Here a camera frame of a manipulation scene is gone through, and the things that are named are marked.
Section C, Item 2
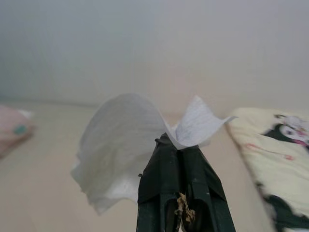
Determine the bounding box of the orange spotted white pillow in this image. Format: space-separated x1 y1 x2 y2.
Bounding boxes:
0 104 36 160

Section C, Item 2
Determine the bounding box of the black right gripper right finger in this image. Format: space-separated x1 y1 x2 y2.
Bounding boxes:
177 145 237 232

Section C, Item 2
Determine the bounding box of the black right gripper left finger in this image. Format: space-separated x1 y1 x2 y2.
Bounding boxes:
136 132 181 232

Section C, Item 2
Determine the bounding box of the white tissue paper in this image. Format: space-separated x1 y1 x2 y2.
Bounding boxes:
70 93 239 216

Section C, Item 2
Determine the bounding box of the cartoon print cream blanket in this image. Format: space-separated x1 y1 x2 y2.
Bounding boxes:
226 107 309 232

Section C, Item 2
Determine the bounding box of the cream bed mattress sheet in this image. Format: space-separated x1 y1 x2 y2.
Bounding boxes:
0 101 276 232

